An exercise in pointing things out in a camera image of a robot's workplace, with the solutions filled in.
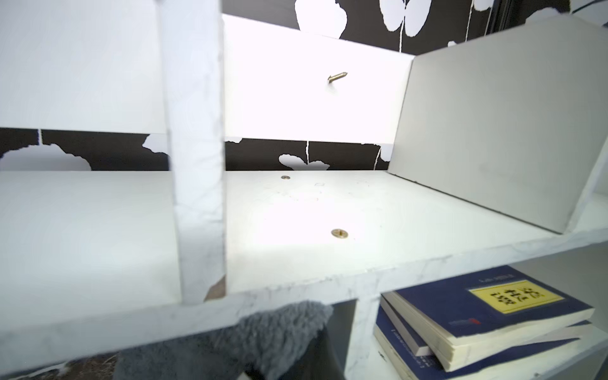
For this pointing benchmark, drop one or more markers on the grey blue cleaning cloth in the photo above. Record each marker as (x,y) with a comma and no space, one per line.
(263,345)

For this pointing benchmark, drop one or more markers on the white wooden bookshelf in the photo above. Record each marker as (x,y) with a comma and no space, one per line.
(475,156)

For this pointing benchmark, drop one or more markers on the brass screw head on shelf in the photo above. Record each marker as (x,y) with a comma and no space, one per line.
(339,233)

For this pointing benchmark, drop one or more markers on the brass screw in back panel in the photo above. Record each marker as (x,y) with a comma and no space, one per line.
(331,79)

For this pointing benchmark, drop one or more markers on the blue book yellow label top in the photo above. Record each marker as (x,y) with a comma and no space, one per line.
(468,318)

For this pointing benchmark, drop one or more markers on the blue book lower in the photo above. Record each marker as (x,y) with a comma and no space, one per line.
(520,362)

